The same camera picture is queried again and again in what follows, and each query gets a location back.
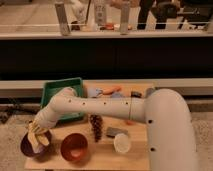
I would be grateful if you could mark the brown grape bunch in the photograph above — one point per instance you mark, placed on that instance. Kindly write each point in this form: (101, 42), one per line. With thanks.
(96, 122)

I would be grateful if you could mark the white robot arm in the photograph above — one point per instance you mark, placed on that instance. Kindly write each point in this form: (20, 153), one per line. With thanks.
(170, 133)

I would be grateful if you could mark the white small bowl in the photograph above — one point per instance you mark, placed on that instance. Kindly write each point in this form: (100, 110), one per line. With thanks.
(122, 143)

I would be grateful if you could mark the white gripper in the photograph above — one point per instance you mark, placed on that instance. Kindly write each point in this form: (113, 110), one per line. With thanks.
(46, 118)

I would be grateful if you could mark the purple bowl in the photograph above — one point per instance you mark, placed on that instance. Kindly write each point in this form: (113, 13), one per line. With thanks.
(26, 147)

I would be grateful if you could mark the red orange bowl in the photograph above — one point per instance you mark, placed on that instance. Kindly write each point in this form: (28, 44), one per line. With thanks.
(74, 147)

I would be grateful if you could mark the orange carrot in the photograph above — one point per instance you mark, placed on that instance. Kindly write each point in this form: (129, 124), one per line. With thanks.
(111, 90)

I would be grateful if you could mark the yellow banana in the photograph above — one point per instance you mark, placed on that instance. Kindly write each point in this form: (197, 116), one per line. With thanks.
(37, 137)

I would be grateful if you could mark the grey sponge block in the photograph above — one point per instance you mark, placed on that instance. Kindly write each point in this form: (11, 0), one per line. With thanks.
(112, 132)

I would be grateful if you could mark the wooden cutting board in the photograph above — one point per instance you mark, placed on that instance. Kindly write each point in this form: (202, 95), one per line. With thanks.
(100, 156)

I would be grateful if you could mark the blue sponge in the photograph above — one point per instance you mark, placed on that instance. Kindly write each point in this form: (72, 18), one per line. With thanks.
(96, 92)

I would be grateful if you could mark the orange fruit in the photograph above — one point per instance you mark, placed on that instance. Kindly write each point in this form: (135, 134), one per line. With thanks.
(129, 122)

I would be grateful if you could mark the green plastic tray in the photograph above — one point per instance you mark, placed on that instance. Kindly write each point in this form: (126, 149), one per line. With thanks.
(52, 87)

